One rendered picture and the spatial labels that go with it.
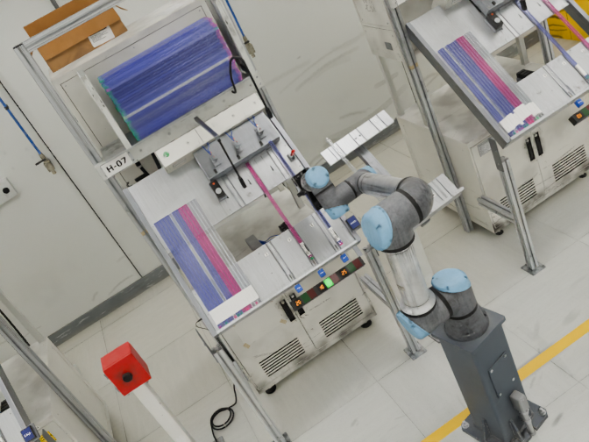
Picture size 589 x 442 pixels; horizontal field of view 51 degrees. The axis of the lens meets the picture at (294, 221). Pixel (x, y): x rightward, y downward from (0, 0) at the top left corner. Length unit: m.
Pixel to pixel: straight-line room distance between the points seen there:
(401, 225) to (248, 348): 1.37
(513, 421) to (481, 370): 0.34
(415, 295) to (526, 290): 1.22
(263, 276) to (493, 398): 0.96
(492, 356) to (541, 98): 1.20
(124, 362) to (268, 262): 0.68
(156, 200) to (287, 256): 0.58
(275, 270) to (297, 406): 0.81
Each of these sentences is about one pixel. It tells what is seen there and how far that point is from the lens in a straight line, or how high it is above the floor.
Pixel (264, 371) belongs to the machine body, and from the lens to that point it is 3.02.
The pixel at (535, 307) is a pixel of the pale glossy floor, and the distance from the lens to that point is 3.01.
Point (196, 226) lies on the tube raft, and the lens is 2.52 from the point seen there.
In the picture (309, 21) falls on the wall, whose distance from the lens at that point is 4.34.
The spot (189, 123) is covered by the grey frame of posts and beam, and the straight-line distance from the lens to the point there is 2.61.
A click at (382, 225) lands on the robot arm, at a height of 1.17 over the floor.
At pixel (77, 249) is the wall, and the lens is 4.32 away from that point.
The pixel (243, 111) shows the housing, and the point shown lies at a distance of 2.60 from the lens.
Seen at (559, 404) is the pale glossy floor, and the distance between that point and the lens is 2.66.
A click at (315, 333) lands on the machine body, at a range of 3.02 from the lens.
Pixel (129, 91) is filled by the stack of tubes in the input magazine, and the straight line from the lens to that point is 2.51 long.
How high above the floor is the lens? 2.12
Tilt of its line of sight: 30 degrees down
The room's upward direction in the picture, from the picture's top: 28 degrees counter-clockwise
